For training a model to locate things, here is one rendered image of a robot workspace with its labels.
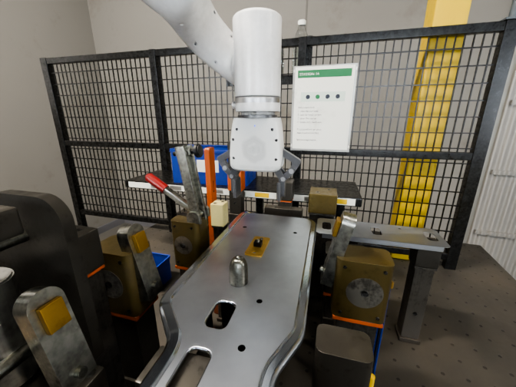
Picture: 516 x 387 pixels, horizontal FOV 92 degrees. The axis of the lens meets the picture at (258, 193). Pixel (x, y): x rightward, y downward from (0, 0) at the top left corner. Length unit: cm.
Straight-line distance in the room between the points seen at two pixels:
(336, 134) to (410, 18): 141
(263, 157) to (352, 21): 189
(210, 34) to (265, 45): 13
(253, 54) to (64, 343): 45
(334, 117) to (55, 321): 94
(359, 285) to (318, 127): 68
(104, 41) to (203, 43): 283
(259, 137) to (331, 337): 33
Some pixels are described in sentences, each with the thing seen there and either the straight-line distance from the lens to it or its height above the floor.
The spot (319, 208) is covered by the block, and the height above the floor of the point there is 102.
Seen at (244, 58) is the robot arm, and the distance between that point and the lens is 46.
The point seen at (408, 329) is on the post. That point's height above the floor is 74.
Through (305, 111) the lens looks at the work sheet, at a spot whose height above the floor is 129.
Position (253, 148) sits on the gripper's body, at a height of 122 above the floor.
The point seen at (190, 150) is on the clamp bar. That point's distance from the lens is 54.
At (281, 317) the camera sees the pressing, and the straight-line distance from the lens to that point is 39.
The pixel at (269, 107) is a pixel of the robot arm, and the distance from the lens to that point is 45.
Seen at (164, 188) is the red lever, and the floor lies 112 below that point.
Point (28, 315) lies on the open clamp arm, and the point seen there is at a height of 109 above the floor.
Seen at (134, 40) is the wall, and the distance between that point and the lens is 307.
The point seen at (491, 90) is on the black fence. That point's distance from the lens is 113.
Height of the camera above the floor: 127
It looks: 17 degrees down
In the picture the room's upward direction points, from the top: straight up
